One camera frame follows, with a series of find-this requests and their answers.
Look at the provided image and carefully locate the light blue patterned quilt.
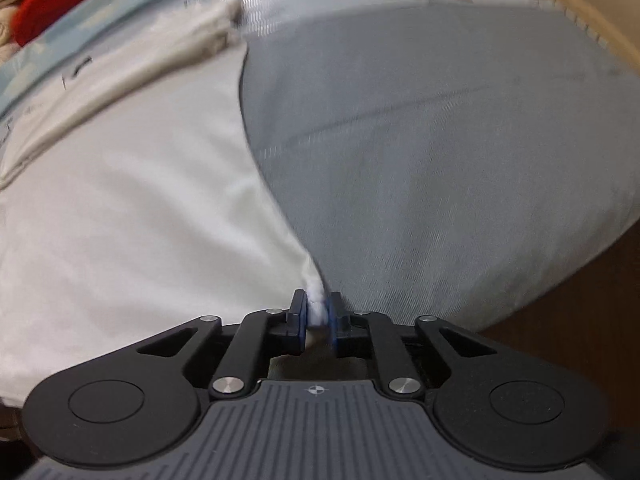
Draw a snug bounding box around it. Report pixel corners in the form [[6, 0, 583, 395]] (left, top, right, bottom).
[[0, 0, 213, 92]]

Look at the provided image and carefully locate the white garment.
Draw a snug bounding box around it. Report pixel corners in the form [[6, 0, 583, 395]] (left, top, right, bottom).
[[0, 0, 332, 407]]

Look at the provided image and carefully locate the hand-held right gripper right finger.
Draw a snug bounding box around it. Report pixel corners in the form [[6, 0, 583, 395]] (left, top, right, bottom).
[[326, 291, 503, 399]]

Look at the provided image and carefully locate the red cloth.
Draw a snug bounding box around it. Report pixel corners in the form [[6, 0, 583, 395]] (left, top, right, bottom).
[[12, 0, 119, 47]]

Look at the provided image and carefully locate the grey bed cover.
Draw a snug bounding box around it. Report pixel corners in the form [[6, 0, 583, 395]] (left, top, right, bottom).
[[240, 2, 640, 337]]

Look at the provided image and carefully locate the wooden bed frame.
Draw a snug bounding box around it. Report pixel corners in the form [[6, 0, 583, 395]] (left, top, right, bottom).
[[490, 0, 640, 132]]

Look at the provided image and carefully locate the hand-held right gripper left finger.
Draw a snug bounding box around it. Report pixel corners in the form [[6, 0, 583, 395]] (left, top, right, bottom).
[[137, 289, 308, 401]]

